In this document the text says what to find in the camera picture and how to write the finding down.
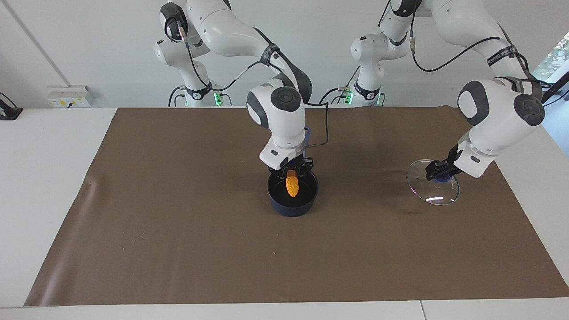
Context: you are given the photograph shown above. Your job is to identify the yellow corn cob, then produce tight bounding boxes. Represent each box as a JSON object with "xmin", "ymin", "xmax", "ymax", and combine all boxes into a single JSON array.
[{"xmin": 285, "ymin": 170, "xmax": 300, "ymax": 199}]

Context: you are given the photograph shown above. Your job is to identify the glass lid with blue knob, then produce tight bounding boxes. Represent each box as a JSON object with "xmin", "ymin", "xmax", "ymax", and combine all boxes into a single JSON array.
[{"xmin": 407, "ymin": 159, "xmax": 460, "ymax": 206}]

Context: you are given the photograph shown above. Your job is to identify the dark blue saucepan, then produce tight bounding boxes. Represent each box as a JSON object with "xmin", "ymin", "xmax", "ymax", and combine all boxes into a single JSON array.
[{"xmin": 267, "ymin": 127, "xmax": 319, "ymax": 218}]

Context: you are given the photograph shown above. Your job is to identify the black stand with pole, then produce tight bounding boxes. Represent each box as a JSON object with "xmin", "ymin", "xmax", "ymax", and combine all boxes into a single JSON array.
[{"xmin": 540, "ymin": 70, "xmax": 569, "ymax": 107}]

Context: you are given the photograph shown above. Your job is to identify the brown table mat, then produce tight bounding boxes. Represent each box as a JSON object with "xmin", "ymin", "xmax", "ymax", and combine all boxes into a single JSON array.
[{"xmin": 24, "ymin": 106, "xmax": 569, "ymax": 307}]

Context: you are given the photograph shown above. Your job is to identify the window with green view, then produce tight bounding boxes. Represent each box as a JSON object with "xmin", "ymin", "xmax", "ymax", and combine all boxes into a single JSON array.
[{"xmin": 531, "ymin": 31, "xmax": 569, "ymax": 85}]

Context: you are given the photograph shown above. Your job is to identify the black table clamp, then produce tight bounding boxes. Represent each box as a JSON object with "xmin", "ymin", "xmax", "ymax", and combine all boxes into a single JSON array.
[{"xmin": 0, "ymin": 92, "xmax": 24, "ymax": 121}]

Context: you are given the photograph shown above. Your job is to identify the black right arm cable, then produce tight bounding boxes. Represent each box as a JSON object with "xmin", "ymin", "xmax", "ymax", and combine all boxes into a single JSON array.
[{"xmin": 177, "ymin": 24, "xmax": 329, "ymax": 149}]

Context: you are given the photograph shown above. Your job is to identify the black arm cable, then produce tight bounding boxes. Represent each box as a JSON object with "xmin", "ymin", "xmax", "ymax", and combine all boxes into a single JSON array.
[
  {"xmin": 408, "ymin": 13, "xmax": 542, "ymax": 89},
  {"xmin": 177, "ymin": 24, "xmax": 329, "ymax": 149}
]

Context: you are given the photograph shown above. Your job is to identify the black left base cables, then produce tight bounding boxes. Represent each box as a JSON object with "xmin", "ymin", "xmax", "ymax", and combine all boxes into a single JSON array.
[{"xmin": 318, "ymin": 67, "xmax": 361, "ymax": 106}]

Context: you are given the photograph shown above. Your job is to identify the black base cables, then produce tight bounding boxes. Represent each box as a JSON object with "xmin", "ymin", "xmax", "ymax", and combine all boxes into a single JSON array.
[
  {"xmin": 318, "ymin": 67, "xmax": 361, "ymax": 106},
  {"xmin": 168, "ymin": 85, "xmax": 188, "ymax": 107}
]

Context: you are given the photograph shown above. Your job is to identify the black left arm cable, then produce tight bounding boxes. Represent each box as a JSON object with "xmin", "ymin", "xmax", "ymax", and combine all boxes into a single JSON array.
[{"xmin": 408, "ymin": 13, "xmax": 542, "ymax": 89}]

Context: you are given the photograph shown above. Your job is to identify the black right base cables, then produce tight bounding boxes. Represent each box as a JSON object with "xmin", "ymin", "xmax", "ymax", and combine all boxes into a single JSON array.
[{"xmin": 168, "ymin": 85, "xmax": 188, "ymax": 107}]

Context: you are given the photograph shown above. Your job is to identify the white wall socket box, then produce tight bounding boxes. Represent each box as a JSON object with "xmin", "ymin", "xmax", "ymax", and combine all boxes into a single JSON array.
[{"xmin": 46, "ymin": 85, "xmax": 95, "ymax": 108}]

